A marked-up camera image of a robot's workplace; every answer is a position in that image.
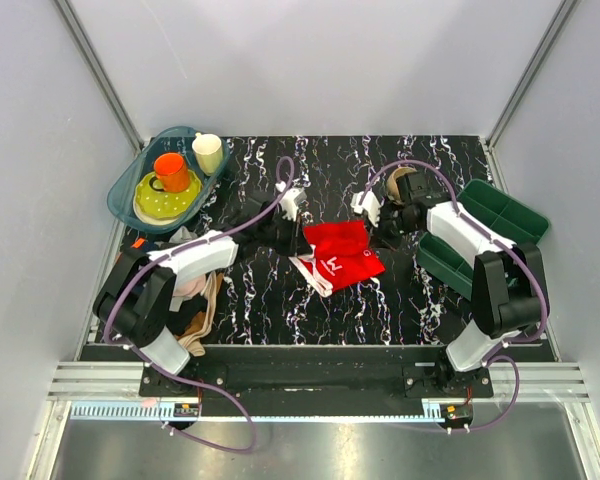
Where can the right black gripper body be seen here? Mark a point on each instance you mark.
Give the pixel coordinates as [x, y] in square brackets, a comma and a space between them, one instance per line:
[394, 226]

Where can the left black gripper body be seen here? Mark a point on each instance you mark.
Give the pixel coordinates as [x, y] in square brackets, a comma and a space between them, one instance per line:
[279, 236]

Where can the red underwear white trim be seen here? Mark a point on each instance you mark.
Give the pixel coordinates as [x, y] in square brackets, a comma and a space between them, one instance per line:
[340, 257]

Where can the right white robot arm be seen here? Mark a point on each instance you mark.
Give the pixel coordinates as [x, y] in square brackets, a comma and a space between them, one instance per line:
[508, 298]

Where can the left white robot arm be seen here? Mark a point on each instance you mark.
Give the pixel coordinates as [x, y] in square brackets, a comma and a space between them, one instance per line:
[243, 234]

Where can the beige ceramic mug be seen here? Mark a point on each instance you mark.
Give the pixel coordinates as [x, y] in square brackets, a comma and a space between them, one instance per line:
[391, 183]

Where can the green divided organizer tray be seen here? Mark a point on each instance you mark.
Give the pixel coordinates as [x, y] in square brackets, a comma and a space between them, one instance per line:
[459, 231]

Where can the cream yellow cup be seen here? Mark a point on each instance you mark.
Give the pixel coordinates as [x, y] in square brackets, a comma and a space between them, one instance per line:
[208, 150]

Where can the pile of mixed clothes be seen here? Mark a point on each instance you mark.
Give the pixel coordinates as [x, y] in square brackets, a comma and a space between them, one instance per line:
[195, 310]

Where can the orange mug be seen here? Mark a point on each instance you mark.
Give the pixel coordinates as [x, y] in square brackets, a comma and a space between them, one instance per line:
[171, 174]

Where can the yellow green dotted plate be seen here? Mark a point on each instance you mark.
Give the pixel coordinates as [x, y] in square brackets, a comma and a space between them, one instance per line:
[152, 205]

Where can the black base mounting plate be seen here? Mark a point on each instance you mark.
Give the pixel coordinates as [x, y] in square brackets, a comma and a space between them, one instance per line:
[300, 381]

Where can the aluminium rail frame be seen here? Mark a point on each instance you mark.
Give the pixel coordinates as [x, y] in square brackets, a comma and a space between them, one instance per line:
[561, 384]

